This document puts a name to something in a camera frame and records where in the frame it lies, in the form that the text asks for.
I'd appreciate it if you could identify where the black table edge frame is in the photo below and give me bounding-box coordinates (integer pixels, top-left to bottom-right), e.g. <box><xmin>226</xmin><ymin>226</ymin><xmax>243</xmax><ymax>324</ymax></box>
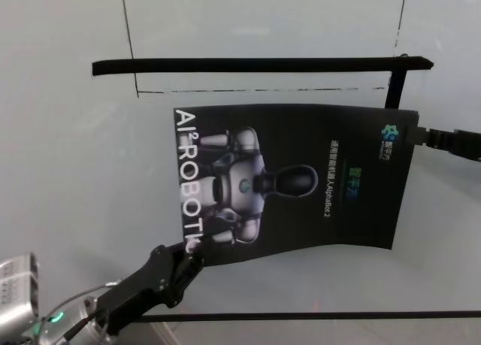
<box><xmin>127</xmin><ymin>311</ymin><xmax>481</xmax><ymax>322</ymax></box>

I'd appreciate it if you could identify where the left arm wrist cable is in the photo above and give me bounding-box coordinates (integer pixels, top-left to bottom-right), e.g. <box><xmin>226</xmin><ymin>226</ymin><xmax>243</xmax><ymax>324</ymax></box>
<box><xmin>39</xmin><ymin>280</ymin><xmax>122</xmax><ymax>340</ymax></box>

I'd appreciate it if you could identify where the short black tape strip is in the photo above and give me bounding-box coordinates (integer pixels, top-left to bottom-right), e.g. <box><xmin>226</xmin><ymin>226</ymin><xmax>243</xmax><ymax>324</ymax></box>
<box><xmin>384</xmin><ymin>68</ymin><xmax>409</xmax><ymax>110</ymax></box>

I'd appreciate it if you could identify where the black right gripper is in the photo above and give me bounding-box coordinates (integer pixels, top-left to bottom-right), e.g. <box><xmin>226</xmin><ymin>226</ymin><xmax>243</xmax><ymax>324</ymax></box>
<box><xmin>407</xmin><ymin>126</ymin><xmax>481</xmax><ymax>162</ymax></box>

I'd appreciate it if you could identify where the black robot poster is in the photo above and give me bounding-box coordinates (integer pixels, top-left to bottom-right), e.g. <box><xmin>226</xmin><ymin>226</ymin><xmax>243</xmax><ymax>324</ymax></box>
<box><xmin>171</xmin><ymin>103</ymin><xmax>420</xmax><ymax>268</ymax></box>

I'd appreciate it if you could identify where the grey metal box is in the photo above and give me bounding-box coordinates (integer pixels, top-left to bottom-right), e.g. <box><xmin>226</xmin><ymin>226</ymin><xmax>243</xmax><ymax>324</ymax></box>
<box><xmin>0</xmin><ymin>252</ymin><xmax>41</xmax><ymax>325</ymax></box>

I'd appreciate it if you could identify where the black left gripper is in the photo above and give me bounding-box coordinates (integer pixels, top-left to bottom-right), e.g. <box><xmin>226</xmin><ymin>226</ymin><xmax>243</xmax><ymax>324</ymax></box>
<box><xmin>95</xmin><ymin>244</ymin><xmax>206</xmax><ymax>337</ymax></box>

